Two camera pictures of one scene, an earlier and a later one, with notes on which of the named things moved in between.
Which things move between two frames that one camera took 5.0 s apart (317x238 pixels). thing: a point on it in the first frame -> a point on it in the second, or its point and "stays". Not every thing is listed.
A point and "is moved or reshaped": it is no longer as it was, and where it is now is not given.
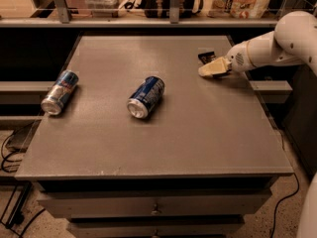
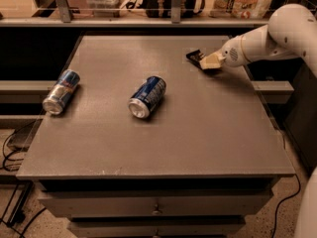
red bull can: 59,92 stays
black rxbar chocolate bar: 207,57 is moved or reshaped
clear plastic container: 102,2 stays
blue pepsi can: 147,95 stays
